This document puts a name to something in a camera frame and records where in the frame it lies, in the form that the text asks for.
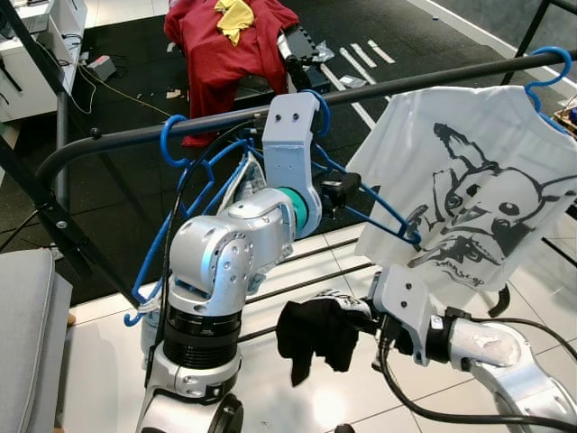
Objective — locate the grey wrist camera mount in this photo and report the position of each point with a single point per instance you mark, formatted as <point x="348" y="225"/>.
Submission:
<point x="406" y="302"/>
<point x="290" y="149"/>

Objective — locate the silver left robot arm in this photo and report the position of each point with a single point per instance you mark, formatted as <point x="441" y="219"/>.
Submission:
<point x="225" y="253"/>

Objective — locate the black metal clothes rack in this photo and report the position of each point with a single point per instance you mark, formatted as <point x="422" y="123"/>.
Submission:
<point x="451" y="76"/>

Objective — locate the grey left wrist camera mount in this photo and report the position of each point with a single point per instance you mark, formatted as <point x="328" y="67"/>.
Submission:
<point x="290" y="149"/>

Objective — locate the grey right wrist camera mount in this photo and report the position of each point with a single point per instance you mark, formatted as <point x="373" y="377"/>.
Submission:
<point x="406" y="302"/>

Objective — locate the white shelf unit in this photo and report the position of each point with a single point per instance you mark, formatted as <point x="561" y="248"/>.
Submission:
<point x="36" y="63"/>

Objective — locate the white printed T-shirt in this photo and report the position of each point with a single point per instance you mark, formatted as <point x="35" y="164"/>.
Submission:
<point x="397" y="180"/>

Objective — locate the large red cloth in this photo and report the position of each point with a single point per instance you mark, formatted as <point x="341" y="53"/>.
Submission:
<point x="207" y="54"/>

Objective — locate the yellow cloth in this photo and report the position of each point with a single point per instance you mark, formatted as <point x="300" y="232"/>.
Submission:
<point x="234" y="18"/>

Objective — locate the black and silver machine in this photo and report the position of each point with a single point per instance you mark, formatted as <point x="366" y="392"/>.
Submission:
<point x="302" y="59"/>

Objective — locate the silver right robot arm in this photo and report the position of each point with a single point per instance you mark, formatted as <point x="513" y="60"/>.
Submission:
<point x="491" y="347"/>

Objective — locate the black robot foot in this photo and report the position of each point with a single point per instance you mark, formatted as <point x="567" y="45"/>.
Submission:
<point x="344" y="428"/>

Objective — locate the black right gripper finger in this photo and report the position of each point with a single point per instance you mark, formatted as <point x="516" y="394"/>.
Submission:
<point x="325" y="352"/>
<point x="311" y="317"/>

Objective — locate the small grey box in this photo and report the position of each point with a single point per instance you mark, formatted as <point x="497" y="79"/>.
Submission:
<point x="101" y="68"/>

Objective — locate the wooden pallet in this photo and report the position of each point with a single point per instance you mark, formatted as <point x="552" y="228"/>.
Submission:
<point x="566" y="120"/>

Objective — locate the white floor tape strip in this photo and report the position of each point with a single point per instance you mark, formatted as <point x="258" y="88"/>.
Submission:
<point x="380" y="51"/>
<point x="364" y="55"/>

